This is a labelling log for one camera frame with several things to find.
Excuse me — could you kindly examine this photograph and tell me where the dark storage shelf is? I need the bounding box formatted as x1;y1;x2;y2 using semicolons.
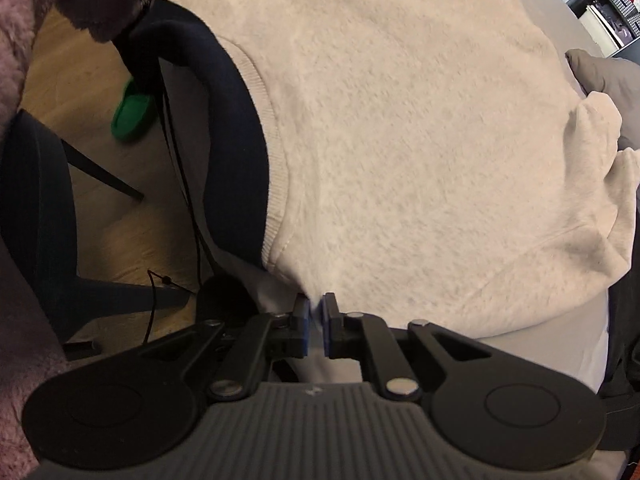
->
570;0;640;58

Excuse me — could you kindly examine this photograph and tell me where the black cable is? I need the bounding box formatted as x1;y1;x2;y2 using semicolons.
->
142;0;223;346

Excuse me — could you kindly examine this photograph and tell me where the navy garment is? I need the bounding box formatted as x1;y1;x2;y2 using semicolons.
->
127;0;293;271

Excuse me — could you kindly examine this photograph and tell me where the grey bed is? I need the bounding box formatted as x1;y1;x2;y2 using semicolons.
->
160;0;640;480

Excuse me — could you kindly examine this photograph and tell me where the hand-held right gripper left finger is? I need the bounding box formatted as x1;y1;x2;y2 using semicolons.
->
145;295;313;403

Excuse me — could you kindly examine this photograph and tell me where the cream fleece sweater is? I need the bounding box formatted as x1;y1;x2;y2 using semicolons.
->
155;0;626;341

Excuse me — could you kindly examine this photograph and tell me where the green slipper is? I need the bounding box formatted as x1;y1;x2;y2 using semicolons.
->
110;77;156;142

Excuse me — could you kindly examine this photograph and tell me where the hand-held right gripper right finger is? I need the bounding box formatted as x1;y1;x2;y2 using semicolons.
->
320;292;493;403

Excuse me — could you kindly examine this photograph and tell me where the grey pillow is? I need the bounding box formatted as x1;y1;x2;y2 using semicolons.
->
565;49;640;151

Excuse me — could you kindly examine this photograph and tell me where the black chair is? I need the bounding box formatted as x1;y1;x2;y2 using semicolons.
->
0;110;196;361

